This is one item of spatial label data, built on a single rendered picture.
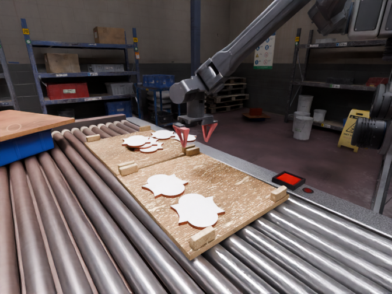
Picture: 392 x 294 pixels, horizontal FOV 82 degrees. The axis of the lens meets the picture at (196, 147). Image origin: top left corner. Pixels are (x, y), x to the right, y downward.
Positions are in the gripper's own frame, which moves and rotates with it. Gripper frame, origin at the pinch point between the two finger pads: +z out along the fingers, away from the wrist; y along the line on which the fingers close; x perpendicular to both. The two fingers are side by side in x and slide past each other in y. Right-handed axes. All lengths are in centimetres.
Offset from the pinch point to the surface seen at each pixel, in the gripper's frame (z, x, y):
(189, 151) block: 7.2, 8.5, 3.8
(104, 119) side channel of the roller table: 9, 90, -4
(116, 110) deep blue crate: 68, 417, 111
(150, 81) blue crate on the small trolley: 4, 319, 144
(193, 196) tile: 8.4, -16.2, -13.0
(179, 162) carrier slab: 9.2, 6.3, -2.4
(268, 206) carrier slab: 9.3, -30.3, 0.6
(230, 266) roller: 11.4, -36.0, -19.2
